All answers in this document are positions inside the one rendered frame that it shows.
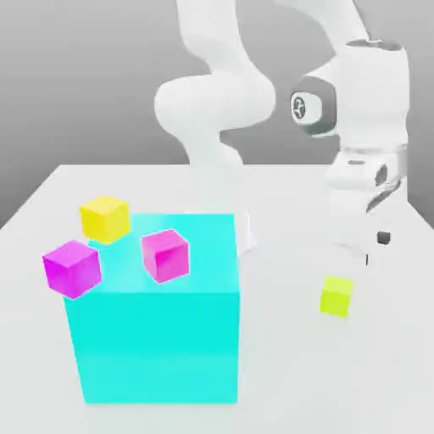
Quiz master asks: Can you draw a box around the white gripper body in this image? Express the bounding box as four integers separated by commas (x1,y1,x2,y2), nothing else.
327,180,403,253

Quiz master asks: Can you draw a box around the small lime cube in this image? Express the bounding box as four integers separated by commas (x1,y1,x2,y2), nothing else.
319,275,354,319

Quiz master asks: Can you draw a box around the small pink cube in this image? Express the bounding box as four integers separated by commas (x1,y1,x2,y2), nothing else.
140,228,190,285

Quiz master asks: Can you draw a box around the small yellow cube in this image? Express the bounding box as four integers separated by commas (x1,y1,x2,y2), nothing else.
79,195,132,246

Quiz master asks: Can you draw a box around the small magenta cube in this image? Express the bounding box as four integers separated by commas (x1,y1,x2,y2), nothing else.
42,239,103,301

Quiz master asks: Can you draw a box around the large cyan box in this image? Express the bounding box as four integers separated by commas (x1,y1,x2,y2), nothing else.
63,212,241,405

